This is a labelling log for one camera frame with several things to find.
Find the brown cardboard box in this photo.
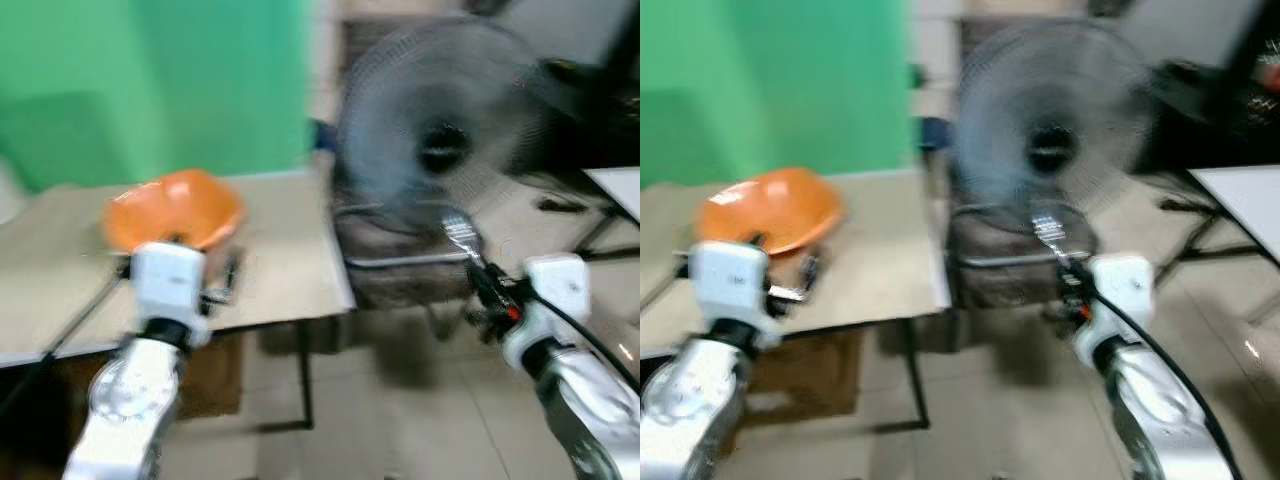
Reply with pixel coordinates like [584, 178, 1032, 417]
[178, 330, 247, 419]
[742, 330, 867, 413]

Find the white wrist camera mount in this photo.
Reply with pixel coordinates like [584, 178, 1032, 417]
[500, 253, 590, 370]
[1072, 253, 1157, 367]
[688, 241, 784, 337]
[128, 241, 213, 323]

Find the green backdrop screen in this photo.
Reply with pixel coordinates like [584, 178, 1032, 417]
[0, 0, 313, 193]
[640, 0, 915, 193]

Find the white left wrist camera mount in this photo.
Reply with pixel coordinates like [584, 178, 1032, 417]
[128, 241, 213, 323]
[688, 241, 784, 337]

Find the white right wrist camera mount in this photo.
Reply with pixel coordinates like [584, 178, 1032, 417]
[500, 253, 590, 370]
[1072, 253, 1157, 367]

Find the orange plastic bowl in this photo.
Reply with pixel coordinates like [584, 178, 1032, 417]
[102, 168, 246, 253]
[697, 167, 844, 257]

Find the black standing fan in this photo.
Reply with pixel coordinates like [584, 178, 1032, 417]
[950, 15, 1167, 307]
[335, 15, 563, 307]

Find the white table with black legs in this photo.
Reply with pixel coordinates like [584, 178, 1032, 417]
[1188, 164, 1280, 323]
[575, 166, 641, 263]

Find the black chair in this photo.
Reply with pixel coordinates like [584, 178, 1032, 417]
[1140, 0, 1280, 173]
[540, 0, 641, 173]

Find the beige table with black legs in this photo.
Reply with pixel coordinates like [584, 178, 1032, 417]
[640, 170, 953, 433]
[0, 170, 357, 433]

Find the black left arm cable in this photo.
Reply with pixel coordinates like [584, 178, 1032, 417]
[0, 268, 133, 413]
[640, 266, 693, 313]

